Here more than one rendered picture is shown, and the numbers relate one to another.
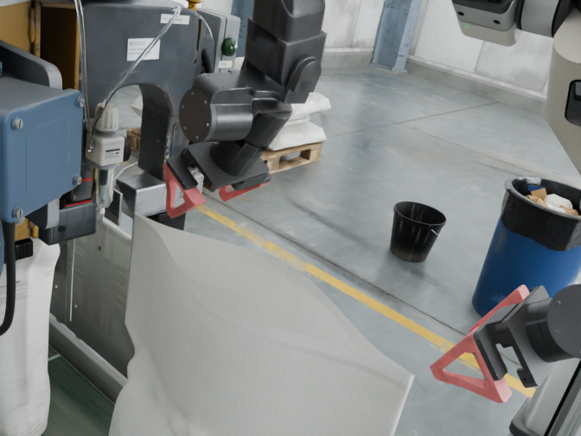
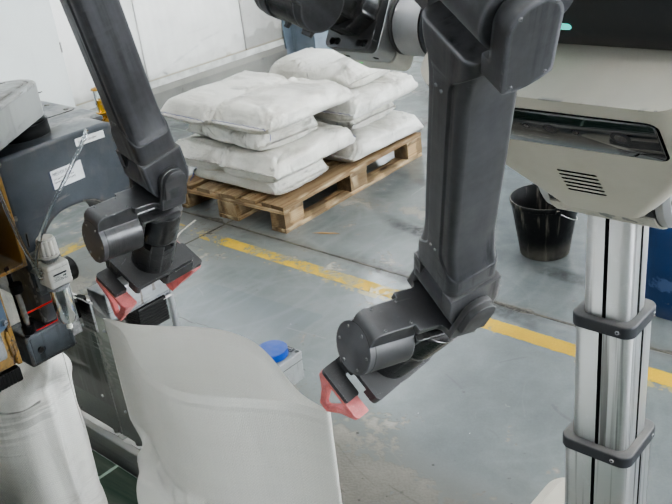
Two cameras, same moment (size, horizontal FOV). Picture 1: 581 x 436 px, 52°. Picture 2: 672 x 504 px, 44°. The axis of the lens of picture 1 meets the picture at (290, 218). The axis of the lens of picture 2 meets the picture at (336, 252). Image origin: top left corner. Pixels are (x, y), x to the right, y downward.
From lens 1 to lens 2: 0.52 m
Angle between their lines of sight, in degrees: 9
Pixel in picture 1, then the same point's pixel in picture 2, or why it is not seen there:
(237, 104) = (124, 223)
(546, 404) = (586, 407)
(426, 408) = not seen: hidden behind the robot
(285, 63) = (150, 181)
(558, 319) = (342, 349)
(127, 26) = (45, 162)
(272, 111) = (160, 217)
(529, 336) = not seen: hidden behind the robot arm
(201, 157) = (123, 265)
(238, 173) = (158, 270)
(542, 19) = (412, 46)
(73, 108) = not seen: outside the picture
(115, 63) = (44, 196)
